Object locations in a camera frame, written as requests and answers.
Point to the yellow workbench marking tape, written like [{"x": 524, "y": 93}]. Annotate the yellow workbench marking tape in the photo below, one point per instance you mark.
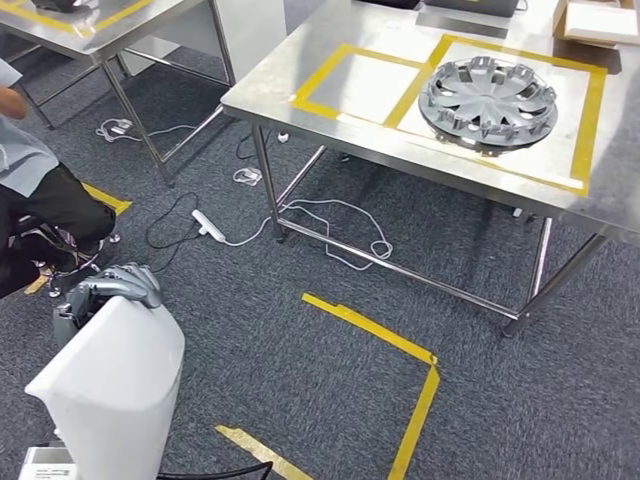
[{"x": 595, "y": 119}]

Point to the white flat box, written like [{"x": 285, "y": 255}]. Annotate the white flat box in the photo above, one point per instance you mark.
[{"x": 600, "y": 23}]

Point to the white plastic cover part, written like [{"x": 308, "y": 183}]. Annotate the white plastic cover part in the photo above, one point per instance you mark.
[{"x": 115, "y": 397}]

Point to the worn yellow floor tape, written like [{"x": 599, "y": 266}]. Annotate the worn yellow floor tape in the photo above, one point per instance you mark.
[{"x": 260, "y": 450}]

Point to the white power strip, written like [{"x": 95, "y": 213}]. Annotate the white power strip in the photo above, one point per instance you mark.
[{"x": 207, "y": 225}]

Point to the chrome swivel stool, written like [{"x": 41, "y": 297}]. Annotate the chrome swivel stool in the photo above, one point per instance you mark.
[{"x": 53, "y": 290}]

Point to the grey plug adapter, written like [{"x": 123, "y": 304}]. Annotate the grey plug adapter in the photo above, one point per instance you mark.
[{"x": 120, "y": 127}]

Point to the yellow table marking tape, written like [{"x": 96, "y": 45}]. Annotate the yellow table marking tape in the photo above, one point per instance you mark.
[{"x": 50, "y": 20}]

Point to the grey wheel hubcap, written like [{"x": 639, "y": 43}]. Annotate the grey wheel hubcap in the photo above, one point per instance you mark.
[{"x": 487, "y": 102}]

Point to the stainless steel workbench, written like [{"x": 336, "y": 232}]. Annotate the stainless steel workbench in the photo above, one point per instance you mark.
[{"x": 280, "y": 86}]

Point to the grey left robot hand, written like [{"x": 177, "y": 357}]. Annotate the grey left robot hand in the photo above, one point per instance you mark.
[{"x": 125, "y": 281}]

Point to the brown cardboard box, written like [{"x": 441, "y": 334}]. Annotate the brown cardboard box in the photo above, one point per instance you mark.
[{"x": 557, "y": 16}]

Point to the stainless steel table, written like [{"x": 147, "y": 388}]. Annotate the stainless steel table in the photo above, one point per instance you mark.
[{"x": 125, "y": 16}]

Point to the white cabinet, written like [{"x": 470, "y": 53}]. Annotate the white cabinet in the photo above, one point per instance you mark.
[{"x": 255, "y": 33}]

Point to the person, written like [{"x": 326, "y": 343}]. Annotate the person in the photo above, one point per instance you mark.
[{"x": 50, "y": 199}]

